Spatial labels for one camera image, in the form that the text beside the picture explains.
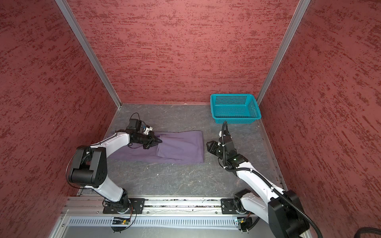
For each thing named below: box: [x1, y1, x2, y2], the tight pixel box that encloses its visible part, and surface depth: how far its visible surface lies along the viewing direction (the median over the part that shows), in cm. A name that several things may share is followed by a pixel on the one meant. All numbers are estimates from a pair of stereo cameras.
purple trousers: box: [108, 130, 205, 164], surface depth 92 cm
